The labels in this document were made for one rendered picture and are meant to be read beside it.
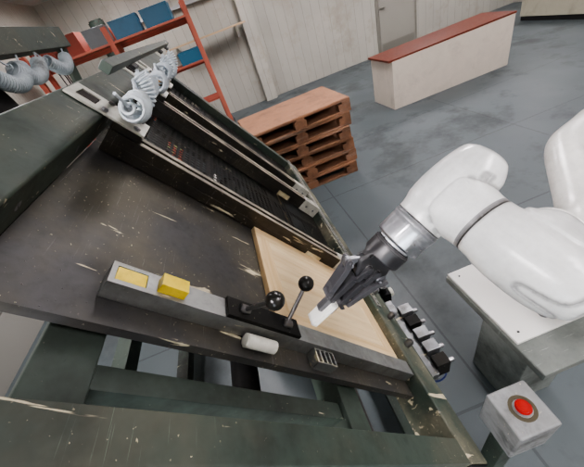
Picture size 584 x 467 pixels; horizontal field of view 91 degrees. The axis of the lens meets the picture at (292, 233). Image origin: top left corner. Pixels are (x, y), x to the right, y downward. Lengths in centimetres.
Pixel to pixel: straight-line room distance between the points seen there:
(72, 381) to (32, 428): 13
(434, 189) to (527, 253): 15
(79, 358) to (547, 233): 67
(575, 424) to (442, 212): 179
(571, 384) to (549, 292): 181
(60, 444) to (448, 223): 54
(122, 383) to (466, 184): 61
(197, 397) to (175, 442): 17
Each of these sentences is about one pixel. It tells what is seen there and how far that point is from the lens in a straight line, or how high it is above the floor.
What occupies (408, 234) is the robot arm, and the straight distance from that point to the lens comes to 52.
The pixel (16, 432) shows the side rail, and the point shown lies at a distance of 41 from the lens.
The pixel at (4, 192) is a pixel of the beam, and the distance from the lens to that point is 54.
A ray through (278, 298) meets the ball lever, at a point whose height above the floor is 155.
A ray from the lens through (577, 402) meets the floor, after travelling 224.
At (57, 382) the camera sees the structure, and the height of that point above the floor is 166.
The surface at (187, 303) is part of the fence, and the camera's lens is 58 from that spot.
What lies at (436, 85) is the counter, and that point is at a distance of 594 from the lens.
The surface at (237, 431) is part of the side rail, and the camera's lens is 49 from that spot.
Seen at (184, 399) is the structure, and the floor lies 150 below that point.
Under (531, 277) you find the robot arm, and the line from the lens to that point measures 48.
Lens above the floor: 195
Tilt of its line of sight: 38 degrees down
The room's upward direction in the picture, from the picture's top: 21 degrees counter-clockwise
